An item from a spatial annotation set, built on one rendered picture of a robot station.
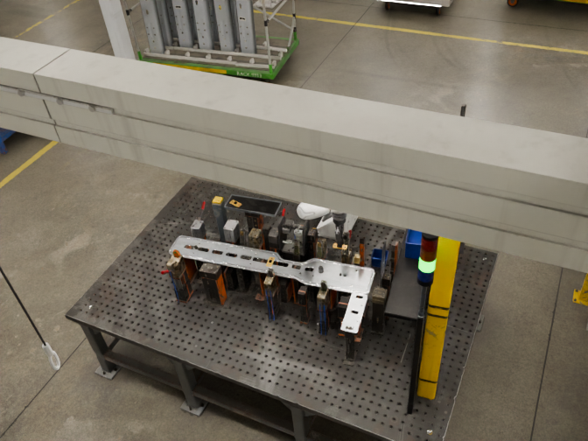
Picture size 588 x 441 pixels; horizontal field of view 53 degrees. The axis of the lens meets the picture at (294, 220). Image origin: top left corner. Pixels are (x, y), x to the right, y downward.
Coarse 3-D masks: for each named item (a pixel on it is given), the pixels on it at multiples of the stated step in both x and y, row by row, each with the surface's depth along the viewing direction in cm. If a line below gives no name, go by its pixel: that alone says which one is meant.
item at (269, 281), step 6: (264, 282) 363; (270, 282) 363; (264, 288) 366; (270, 288) 364; (276, 288) 374; (270, 294) 367; (276, 294) 378; (270, 300) 374; (276, 300) 380; (270, 306) 378; (276, 306) 381; (270, 312) 382; (276, 312) 383; (270, 318) 385; (276, 318) 384
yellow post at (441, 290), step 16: (448, 240) 252; (448, 256) 258; (448, 272) 265; (432, 288) 275; (448, 288) 271; (432, 304) 282; (448, 304) 279; (432, 320) 290; (432, 336) 298; (432, 352) 306; (432, 368) 315; (432, 384) 325
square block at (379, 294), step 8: (376, 288) 352; (376, 296) 347; (384, 296) 346; (376, 304) 352; (384, 304) 352; (376, 312) 356; (376, 320) 361; (384, 320) 366; (376, 328) 367; (384, 328) 372
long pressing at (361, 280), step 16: (176, 240) 404; (192, 240) 402; (208, 240) 401; (192, 256) 391; (208, 256) 389; (224, 256) 388; (240, 256) 387; (256, 256) 386; (272, 256) 385; (288, 272) 374; (304, 272) 373; (336, 272) 371; (352, 272) 370; (368, 272) 369; (336, 288) 362; (352, 288) 360; (368, 288) 360
